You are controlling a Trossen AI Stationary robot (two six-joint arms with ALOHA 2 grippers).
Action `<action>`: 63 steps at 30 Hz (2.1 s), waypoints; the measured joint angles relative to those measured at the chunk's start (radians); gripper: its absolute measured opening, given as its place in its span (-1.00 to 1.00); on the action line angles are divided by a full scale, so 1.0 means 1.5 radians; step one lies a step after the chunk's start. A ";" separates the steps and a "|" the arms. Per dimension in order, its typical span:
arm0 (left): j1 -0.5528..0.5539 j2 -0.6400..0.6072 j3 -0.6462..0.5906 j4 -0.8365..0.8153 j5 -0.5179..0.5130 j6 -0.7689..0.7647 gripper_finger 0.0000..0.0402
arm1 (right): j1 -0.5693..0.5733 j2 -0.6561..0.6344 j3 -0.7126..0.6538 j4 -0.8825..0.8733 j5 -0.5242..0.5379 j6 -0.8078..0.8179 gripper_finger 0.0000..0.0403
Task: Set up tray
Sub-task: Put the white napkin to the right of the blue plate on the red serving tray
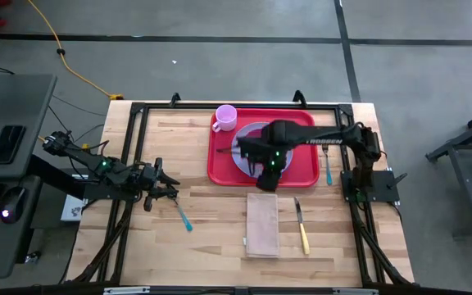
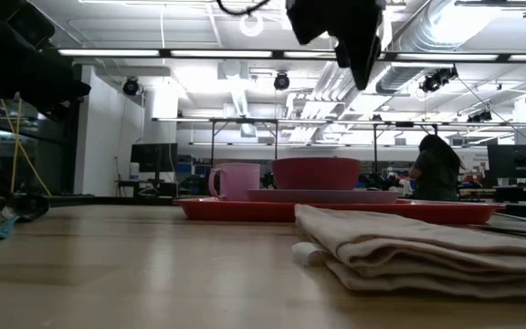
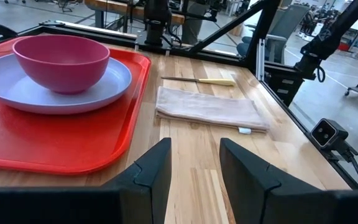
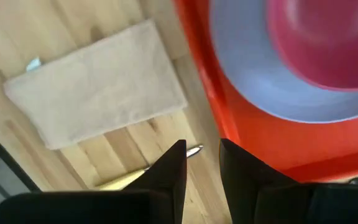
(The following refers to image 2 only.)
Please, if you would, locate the teal-handled spoon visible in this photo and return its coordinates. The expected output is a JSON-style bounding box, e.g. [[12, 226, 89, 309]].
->
[[0, 195, 50, 242]]

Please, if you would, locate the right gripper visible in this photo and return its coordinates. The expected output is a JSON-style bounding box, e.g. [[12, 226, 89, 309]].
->
[[285, 0, 385, 91]]

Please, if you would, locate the black ceiling camera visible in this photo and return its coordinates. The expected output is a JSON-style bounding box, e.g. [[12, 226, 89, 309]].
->
[[420, 67, 458, 95], [273, 70, 291, 91], [122, 76, 141, 97], [467, 109, 493, 123]]

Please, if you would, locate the dark red bowl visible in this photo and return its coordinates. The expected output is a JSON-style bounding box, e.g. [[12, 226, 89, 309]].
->
[[270, 157, 363, 191]]

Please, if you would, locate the yellow cable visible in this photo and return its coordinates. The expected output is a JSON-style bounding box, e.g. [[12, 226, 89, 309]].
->
[[0, 98, 52, 197]]

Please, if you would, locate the white ring ceiling lamp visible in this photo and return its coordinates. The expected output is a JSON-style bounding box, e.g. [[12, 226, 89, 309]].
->
[[238, 11, 265, 38]]

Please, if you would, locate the beige cloth napkin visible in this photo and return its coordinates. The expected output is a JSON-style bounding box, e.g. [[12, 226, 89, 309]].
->
[[291, 204, 526, 301]]

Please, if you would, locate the pink mug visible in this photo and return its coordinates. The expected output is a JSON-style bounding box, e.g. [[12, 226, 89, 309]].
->
[[207, 163, 262, 202]]

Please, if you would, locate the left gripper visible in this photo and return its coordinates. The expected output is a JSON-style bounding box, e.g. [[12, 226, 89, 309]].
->
[[0, 8, 91, 122]]

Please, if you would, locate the lavender grey plate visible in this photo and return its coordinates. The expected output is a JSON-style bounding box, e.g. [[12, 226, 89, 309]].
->
[[246, 188, 401, 205]]

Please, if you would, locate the overhead light bar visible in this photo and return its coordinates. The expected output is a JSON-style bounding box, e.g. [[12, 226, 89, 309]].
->
[[57, 48, 526, 64]]

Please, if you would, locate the black background workstation frame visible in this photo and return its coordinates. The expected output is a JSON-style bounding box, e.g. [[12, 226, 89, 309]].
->
[[210, 117, 280, 196], [372, 121, 440, 175]]

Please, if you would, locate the red plastic tray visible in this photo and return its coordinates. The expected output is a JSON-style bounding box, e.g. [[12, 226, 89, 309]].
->
[[174, 196, 506, 226]]

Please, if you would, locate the silver ventilation duct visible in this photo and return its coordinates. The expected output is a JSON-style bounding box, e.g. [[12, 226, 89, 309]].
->
[[381, 0, 492, 95]]

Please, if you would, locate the person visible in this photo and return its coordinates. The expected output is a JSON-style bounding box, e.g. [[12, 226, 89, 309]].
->
[[407, 133, 466, 202]]

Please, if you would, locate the black computer monitor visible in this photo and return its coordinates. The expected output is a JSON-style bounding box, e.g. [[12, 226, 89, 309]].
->
[[130, 143, 179, 184], [487, 144, 526, 180]]

